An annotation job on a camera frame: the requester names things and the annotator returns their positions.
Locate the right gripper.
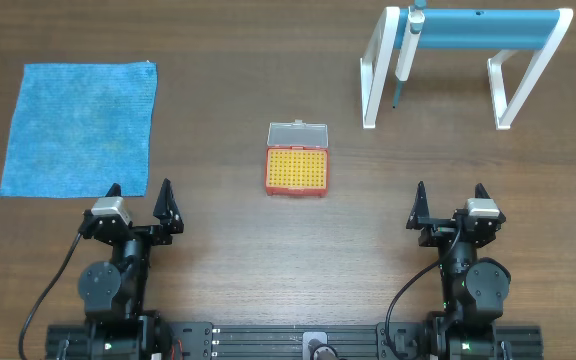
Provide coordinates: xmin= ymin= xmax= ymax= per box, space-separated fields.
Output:
xmin=406 ymin=180 xmax=507 ymax=248

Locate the red and yellow tip box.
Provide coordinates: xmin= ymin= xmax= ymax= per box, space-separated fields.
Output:
xmin=264 ymin=118 xmax=330 ymax=198

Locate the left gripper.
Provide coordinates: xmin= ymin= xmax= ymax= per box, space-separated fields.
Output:
xmin=82 ymin=178 xmax=185 ymax=247

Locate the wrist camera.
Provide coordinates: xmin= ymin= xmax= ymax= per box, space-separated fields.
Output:
xmin=90 ymin=196 xmax=133 ymax=226
xmin=464 ymin=197 xmax=501 ymax=219

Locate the blue cloth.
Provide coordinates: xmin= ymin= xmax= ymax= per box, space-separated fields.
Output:
xmin=0 ymin=61 xmax=159 ymax=199

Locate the white pipette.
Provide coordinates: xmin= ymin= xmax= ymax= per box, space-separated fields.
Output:
xmin=391 ymin=0 xmax=427 ymax=110

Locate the white and blue stand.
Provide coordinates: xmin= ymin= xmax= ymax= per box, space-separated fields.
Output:
xmin=359 ymin=5 xmax=574 ymax=131

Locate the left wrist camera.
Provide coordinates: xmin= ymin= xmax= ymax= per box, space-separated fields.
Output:
xmin=90 ymin=196 xmax=133 ymax=226

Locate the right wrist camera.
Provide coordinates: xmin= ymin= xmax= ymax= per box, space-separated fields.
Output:
xmin=464 ymin=197 xmax=501 ymax=219

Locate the mounting rail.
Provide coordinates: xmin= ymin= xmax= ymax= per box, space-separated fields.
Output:
xmin=45 ymin=322 xmax=544 ymax=360

